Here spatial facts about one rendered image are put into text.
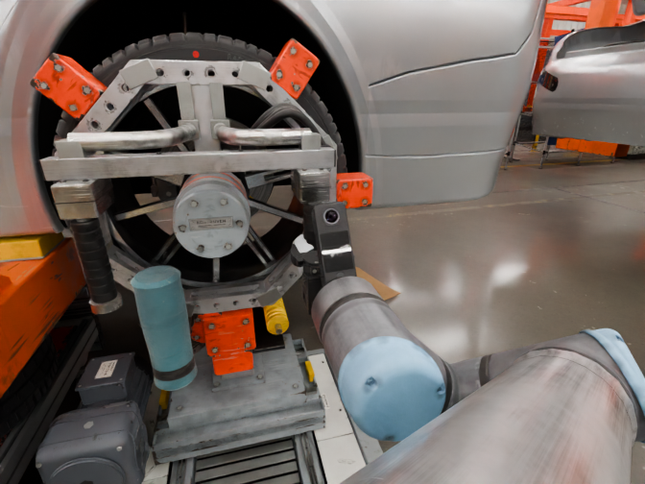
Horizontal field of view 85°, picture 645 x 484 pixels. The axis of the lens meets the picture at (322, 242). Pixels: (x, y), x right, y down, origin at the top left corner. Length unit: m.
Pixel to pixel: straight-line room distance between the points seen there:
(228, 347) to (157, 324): 0.24
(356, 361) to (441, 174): 0.89
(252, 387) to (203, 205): 0.71
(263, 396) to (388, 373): 0.87
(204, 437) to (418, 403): 0.91
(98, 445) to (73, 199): 0.54
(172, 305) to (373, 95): 0.72
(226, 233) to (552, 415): 0.55
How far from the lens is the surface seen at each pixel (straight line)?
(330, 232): 0.48
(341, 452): 1.23
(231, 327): 0.91
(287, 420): 1.19
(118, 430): 0.95
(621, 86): 2.87
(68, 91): 0.80
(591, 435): 0.23
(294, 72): 0.77
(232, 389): 1.21
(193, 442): 1.21
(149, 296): 0.74
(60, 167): 0.62
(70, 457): 0.97
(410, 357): 0.33
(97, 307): 0.65
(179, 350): 0.81
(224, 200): 0.63
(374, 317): 0.37
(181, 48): 0.85
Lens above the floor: 1.06
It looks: 22 degrees down
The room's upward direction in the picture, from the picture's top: straight up
